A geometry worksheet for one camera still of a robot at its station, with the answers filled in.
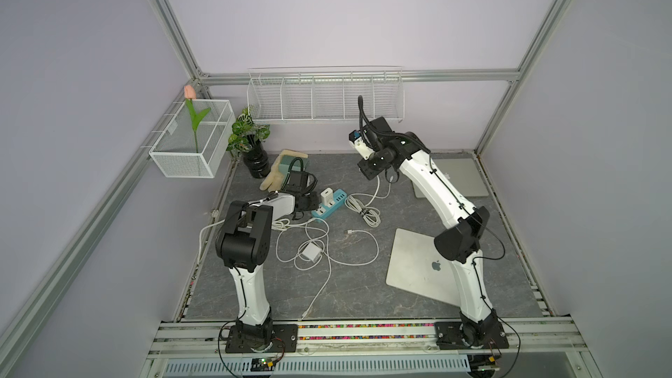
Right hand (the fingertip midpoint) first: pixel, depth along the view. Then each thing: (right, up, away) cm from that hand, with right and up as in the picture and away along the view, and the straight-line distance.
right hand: (366, 163), depth 86 cm
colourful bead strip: (-2, -49, -9) cm, 50 cm away
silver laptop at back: (+45, -3, +28) cm, 53 cm away
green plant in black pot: (-42, +9, +5) cm, 43 cm away
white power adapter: (-19, -30, +3) cm, 36 cm away
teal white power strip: (-16, -18, +13) cm, 27 cm away
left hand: (-19, -14, +16) cm, 29 cm away
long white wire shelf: (-14, +26, +11) cm, 32 cm away
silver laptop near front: (+17, -34, +1) cm, 38 cm away
